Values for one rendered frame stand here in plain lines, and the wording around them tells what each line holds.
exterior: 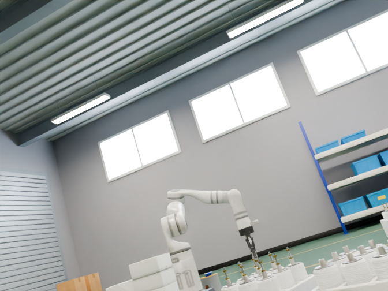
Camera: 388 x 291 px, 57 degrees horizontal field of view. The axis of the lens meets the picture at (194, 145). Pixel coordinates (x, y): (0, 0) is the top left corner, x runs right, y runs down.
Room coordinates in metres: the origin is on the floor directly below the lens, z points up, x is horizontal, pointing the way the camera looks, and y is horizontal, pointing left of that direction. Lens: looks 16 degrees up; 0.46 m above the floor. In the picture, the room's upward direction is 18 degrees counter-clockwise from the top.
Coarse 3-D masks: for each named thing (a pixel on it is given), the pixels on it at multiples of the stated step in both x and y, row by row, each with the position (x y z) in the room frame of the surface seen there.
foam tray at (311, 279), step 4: (308, 276) 1.93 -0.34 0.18; (312, 276) 1.87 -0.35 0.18; (304, 280) 1.83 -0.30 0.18; (308, 280) 1.83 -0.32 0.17; (312, 280) 1.85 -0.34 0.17; (296, 284) 1.79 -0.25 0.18; (300, 284) 1.77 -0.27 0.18; (304, 284) 1.80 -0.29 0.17; (308, 284) 1.82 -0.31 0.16; (312, 284) 1.84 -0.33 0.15; (316, 284) 1.86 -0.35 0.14; (292, 288) 1.73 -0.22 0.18; (296, 288) 1.75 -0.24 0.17; (300, 288) 1.77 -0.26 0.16; (304, 288) 1.79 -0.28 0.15; (308, 288) 1.81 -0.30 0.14; (312, 288) 1.83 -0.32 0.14
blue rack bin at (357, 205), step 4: (352, 200) 5.84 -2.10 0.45; (356, 200) 5.83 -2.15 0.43; (360, 200) 5.82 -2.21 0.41; (340, 204) 5.90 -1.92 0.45; (344, 204) 5.89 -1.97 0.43; (348, 204) 5.87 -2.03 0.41; (352, 204) 5.86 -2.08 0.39; (356, 204) 5.84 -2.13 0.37; (360, 204) 5.83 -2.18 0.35; (364, 204) 5.82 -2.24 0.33; (340, 208) 6.21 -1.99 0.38; (344, 208) 5.90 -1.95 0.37; (348, 208) 5.88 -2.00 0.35; (352, 208) 5.87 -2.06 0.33; (356, 208) 5.85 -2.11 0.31; (360, 208) 5.84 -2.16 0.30; (364, 208) 5.83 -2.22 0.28; (344, 212) 5.91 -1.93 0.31; (348, 212) 5.89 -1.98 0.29; (352, 212) 5.88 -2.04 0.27; (356, 212) 5.87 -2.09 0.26; (344, 216) 5.98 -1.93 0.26
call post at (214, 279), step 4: (212, 276) 2.02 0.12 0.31; (216, 276) 2.04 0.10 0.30; (204, 280) 2.03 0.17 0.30; (208, 280) 2.01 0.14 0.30; (212, 280) 2.02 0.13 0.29; (216, 280) 2.03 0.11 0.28; (204, 284) 2.03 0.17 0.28; (208, 284) 2.01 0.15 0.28; (212, 284) 2.01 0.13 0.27; (216, 284) 2.03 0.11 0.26; (220, 284) 2.05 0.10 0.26; (204, 288) 2.04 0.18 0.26; (208, 288) 2.02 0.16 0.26; (216, 288) 2.02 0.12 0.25; (220, 288) 2.04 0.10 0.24
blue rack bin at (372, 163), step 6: (372, 156) 5.70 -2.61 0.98; (354, 162) 5.77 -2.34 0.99; (360, 162) 5.76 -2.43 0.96; (366, 162) 5.74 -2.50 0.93; (372, 162) 5.72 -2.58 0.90; (378, 162) 5.70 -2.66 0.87; (354, 168) 5.92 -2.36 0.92; (360, 168) 5.77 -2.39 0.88; (366, 168) 5.75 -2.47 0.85; (372, 168) 5.73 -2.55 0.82
